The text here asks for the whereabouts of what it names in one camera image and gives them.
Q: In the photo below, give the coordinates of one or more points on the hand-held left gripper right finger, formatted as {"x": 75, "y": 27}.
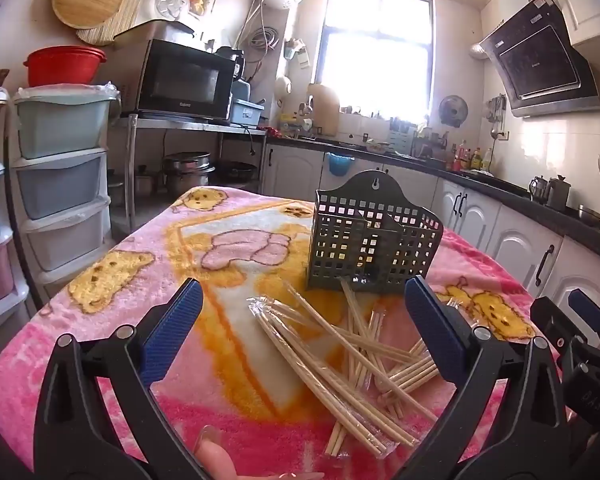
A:
{"x": 432, "y": 320}

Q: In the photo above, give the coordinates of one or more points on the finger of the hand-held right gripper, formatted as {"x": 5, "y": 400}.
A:
{"x": 587, "y": 306}
{"x": 555, "y": 322}

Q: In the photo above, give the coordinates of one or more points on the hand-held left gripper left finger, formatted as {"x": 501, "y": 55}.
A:
{"x": 175, "y": 325}

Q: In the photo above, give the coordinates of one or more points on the grey perforated utensil holder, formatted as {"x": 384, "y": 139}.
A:
{"x": 350, "y": 240}

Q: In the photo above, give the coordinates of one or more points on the group of chopsticks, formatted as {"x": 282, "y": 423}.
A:
{"x": 305, "y": 355}

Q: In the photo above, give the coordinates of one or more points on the person's left hand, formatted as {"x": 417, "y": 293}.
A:
{"x": 217, "y": 460}

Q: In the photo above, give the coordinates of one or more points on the pink cartoon printed blanket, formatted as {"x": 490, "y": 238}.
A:
{"x": 105, "y": 310}

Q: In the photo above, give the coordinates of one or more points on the steel pan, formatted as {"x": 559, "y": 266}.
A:
{"x": 590, "y": 214}

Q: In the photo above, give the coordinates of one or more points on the white lower kitchen cabinets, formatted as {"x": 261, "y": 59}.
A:
{"x": 480, "y": 220}

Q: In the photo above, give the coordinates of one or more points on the steel kettle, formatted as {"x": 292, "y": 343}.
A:
{"x": 559, "y": 194}

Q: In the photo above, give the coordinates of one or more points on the small steel pot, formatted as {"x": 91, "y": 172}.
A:
{"x": 144, "y": 180}

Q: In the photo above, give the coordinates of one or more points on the stacked steel pots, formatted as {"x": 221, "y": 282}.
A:
{"x": 187, "y": 175}

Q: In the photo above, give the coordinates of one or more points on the black wok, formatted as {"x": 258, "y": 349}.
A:
{"x": 235, "y": 171}

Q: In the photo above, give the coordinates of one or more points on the row of condiment bottles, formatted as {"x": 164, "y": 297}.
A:
{"x": 472, "y": 159}

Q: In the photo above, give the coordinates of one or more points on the blue hanging bin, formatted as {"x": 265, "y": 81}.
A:
{"x": 341, "y": 165}

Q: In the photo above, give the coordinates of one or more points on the patterned bowl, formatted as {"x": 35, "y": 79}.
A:
{"x": 378, "y": 148}

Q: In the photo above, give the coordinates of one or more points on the pale blue plastic drawer tower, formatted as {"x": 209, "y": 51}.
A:
{"x": 62, "y": 180}

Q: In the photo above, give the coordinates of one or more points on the pale blue knife rack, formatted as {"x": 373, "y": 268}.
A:
{"x": 399, "y": 137}

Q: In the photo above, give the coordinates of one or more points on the steel shelf rack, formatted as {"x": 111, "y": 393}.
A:
{"x": 190, "y": 127}

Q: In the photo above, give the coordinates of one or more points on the hanging kitchen tools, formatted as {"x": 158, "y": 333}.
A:
{"x": 496, "y": 110}

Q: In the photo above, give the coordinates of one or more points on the grey-blue plastic box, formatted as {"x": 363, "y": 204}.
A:
{"x": 245, "y": 112}

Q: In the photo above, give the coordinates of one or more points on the yellow carton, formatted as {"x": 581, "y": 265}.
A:
{"x": 289, "y": 124}

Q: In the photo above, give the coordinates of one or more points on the beige cutting board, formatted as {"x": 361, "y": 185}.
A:
{"x": 325, "y": 110}

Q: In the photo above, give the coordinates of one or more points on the black microwave oven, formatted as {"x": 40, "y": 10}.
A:
{"x": 180, "y": 80}

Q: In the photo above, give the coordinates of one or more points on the black range hood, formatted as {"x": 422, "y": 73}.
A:
{"x": 540, "y": 65}

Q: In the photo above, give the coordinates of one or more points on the black blender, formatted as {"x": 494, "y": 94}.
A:
{"x": 230, "y": 60}

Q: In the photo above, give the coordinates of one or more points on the kitchen window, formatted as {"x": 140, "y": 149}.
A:
{"x": 375, "y": 50}

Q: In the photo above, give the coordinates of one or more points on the red plastic basin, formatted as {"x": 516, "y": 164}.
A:
{"x": 65, "y": 67}

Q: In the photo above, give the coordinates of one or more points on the white wall socket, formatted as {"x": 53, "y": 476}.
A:
{"x": 502, "y": 135}

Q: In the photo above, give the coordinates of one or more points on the round wall fan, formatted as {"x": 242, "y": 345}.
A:
{"x": 453, "y": 110}

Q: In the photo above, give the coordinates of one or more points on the white round wall holder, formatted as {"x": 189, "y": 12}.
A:
{"x": 283, "y": 87}

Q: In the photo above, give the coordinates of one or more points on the silver vent duct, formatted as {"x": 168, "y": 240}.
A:
{"x": 477, "y": 50}

